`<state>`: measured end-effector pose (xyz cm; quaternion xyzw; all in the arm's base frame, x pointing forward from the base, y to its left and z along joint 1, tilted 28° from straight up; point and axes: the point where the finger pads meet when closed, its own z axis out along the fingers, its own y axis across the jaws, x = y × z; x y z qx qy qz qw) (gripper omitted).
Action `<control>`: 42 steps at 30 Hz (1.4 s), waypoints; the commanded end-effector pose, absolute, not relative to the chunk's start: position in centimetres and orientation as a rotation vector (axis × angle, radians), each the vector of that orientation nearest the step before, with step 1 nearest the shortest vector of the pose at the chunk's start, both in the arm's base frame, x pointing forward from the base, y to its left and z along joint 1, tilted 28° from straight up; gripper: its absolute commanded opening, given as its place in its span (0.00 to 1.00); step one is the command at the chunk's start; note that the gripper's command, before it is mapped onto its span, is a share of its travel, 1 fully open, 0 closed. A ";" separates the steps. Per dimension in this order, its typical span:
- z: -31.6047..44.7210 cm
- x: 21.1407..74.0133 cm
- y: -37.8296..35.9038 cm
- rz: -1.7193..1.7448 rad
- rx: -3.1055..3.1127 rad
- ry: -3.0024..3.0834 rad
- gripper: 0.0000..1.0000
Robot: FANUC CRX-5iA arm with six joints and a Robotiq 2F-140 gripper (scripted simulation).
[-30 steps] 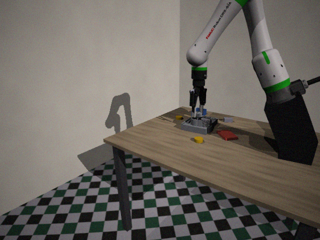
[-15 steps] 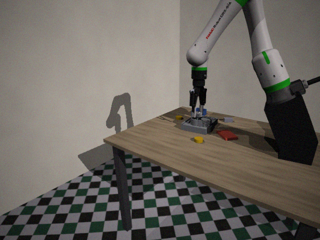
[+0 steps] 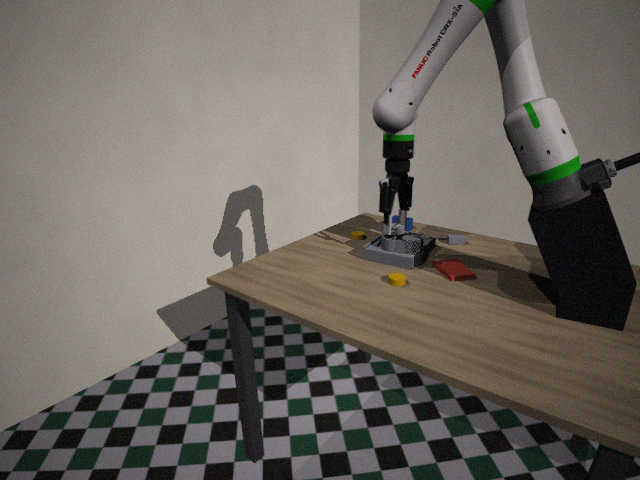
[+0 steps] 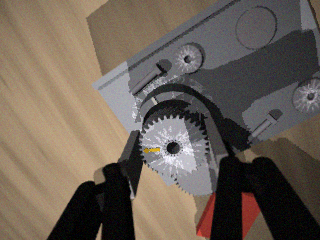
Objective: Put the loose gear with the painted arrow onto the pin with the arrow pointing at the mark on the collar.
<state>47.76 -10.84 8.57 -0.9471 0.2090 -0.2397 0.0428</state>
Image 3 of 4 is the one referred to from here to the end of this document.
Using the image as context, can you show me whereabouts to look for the grey metal gear case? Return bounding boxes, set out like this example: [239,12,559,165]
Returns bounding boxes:
[362,231,436,270]

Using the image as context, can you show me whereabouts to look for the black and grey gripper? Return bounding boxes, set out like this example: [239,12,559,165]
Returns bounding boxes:
[379,159,414,235]

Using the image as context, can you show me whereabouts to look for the white toothed gear with yellow arrow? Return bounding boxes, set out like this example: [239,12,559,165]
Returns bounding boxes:
[391,222,405,235]

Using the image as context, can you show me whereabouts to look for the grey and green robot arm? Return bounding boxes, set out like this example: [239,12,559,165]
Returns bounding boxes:
[372,0,640,212]

